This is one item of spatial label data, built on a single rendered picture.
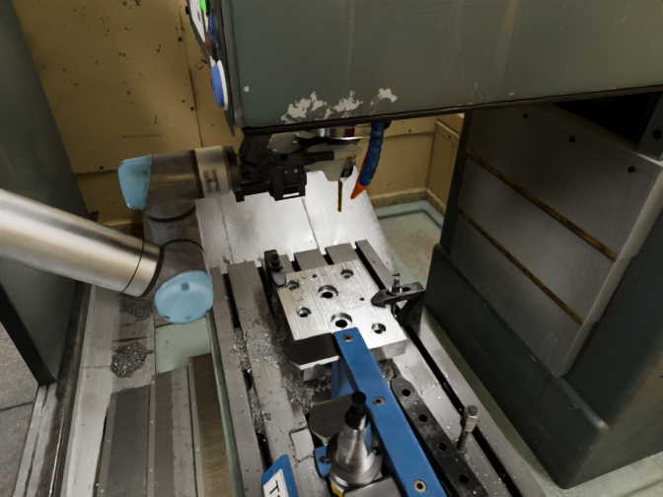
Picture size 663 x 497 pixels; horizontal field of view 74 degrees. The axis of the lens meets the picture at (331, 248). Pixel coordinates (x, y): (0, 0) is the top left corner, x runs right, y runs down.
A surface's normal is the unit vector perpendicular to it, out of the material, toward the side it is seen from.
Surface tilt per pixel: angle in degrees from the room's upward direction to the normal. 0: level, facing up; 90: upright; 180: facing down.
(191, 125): 90
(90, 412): 17
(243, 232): 23
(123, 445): 8
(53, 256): 86
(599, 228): 89
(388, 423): 0
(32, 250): 86
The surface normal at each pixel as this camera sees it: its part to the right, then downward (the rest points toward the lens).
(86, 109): 0.32, 0.56
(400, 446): 0.01, -0.81
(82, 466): 0.30, -0.82
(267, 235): 0.15, -0.51
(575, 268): -0.95, 0.19
